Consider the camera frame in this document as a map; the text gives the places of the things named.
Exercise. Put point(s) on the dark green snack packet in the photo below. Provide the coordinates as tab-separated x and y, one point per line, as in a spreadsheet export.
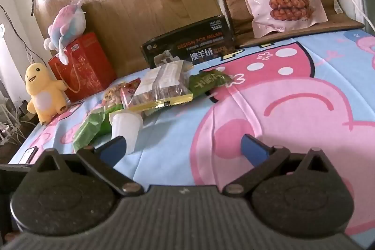
205	81

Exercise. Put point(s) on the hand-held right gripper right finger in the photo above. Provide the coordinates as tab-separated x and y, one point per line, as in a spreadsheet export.
253	148

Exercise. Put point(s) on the clear gold-edged snack packet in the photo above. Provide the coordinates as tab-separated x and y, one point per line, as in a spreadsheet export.
164	86

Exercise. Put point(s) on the colourful cartoon snack packet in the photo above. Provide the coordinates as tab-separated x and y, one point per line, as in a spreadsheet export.
112	97

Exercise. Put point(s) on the red gift bag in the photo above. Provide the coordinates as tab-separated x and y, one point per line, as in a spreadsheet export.
93	62

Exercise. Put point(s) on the black phone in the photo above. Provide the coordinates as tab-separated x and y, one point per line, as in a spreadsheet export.
28	154

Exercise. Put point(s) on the light green snack packet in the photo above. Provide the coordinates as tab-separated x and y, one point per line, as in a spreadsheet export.
90	127

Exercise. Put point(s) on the printed cartoon blanket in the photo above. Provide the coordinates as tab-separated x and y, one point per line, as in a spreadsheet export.
205	127

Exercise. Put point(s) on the yellow plush toy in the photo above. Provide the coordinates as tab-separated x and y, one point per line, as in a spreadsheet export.
44	97

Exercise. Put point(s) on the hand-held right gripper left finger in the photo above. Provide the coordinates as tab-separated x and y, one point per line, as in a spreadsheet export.
110	148

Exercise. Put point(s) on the white jelly cup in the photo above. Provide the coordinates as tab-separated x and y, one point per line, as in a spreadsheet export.
126	127

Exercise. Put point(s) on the pastel plush toy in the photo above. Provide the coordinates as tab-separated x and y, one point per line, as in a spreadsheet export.
68	21

